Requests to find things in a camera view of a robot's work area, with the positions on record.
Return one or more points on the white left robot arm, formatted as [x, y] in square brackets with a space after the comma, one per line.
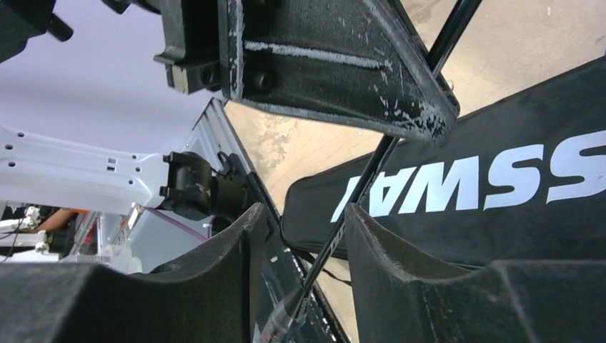
[41, 170]

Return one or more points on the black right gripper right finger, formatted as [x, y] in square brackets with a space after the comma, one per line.
[403, 294]

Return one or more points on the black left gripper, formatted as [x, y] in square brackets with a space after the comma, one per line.
[191, 37]

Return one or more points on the black Crossway racket cover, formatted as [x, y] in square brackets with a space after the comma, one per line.
[523, 178]

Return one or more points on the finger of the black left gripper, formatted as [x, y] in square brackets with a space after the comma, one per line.
[354, 63]

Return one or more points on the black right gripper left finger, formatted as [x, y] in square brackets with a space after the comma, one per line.
[36, 298]

